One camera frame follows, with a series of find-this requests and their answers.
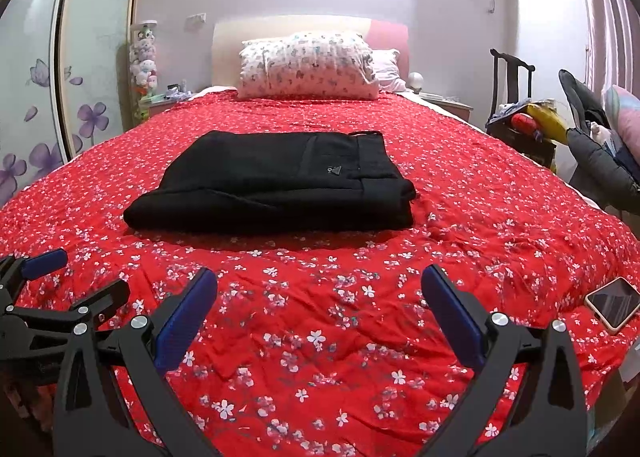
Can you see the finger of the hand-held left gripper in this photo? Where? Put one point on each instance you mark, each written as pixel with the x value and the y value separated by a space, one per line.
pixel 105 294
pixel 45 262

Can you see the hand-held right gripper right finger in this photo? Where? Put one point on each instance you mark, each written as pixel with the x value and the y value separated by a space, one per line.
pixel 452 309

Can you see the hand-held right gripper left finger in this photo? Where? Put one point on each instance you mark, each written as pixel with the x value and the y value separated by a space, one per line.
pixel 185 317

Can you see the black pants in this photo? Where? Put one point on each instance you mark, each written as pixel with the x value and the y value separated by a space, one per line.
pixel 270 182

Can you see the red floral blanket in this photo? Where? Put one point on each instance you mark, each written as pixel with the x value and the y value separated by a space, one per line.
pixel 325 297

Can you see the smartphone with pale case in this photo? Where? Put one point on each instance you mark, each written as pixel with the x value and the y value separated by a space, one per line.
pixel 614 304

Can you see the floral wardrobe sliding door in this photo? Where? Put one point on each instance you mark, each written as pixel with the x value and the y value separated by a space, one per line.
pixel 30 87
pixel 100 47

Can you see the pink nightstand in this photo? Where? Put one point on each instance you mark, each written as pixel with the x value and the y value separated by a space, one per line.
pixel 162 107
pixel 450 107

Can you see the red toy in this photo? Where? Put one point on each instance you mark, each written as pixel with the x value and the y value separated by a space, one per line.
pixel 522 123

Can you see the grey padded jacket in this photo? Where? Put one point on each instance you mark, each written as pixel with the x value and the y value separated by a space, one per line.
pixel 595 162

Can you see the yellow toy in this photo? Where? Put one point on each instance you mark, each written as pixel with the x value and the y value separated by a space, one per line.
pixel 547 122

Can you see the small black box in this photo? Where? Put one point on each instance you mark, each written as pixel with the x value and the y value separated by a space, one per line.
pixel 173 87

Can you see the stack of plush toys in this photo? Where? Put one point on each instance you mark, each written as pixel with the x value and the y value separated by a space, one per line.
pixel 144 62

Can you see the round white lamp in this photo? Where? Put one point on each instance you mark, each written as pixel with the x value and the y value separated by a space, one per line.
pixel 416 80

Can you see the pink pastel cushion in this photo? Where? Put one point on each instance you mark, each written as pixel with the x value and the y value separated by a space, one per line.
pixel 625 117

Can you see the white floral pillow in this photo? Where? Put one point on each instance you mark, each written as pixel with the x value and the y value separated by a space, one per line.
pixel 305 64

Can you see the pink curtain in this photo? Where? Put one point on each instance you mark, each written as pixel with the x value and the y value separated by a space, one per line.
pixel 610 12

